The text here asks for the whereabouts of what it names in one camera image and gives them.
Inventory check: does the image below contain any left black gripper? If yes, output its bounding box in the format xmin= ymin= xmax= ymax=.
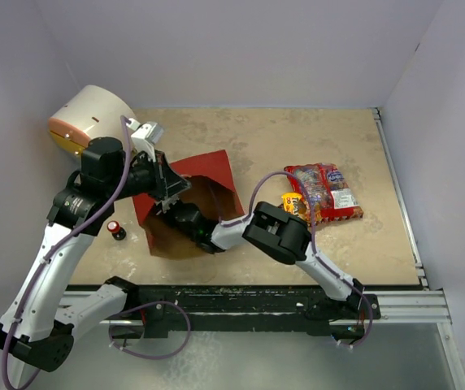
xmin=107 ymin=149 xmax=191 ymax=202

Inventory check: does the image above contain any red brown paper bag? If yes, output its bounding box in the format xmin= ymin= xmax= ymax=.
xmin=133 ymin=149 xmax=245 ymax=260

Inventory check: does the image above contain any large red snack bag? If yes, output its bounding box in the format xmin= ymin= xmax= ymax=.
xmin=284 ymin=163 xmax=364 ymax=226

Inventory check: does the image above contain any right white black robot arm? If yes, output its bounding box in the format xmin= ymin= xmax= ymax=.
xmin=160 ymin=201 xmax=374 ymax=320

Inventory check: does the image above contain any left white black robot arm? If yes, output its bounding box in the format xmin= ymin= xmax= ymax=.
xmin=0 ymin=137 xmax=190 ymax=372

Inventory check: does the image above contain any small red black bottle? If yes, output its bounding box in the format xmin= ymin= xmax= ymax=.
xmin=106 ymin=220 xmax=127 ymax=241

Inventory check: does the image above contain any white cylindrical toy drawer cabinet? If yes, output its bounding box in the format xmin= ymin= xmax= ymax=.
xmin=48 ymin=84 xmax=136 ymax=158

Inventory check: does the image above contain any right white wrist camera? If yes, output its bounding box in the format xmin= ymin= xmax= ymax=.
xmin=151 ymin=196 xmax=180 ymax=215

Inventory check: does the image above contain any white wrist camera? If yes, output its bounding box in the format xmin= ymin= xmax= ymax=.
xmin=151 ymin=196 xmax=180 ymax=215
xmin=127 ymin=119 xmax=164 ymax=163

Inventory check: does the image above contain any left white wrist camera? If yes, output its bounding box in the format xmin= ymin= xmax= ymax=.
xmin=127 ymin=119 xmax=164 ymax=163

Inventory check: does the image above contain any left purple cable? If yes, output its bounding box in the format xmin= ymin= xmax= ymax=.
xmin=1 ymin=115 xmax=136 ymax=390

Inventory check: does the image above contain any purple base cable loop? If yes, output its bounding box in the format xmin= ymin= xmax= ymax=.
xmin=108 ymin=299 xmax=193 ymax=361

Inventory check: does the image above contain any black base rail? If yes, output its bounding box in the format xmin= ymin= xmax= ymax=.
xmin=110 ymin=285 xmax=381 ymax=340

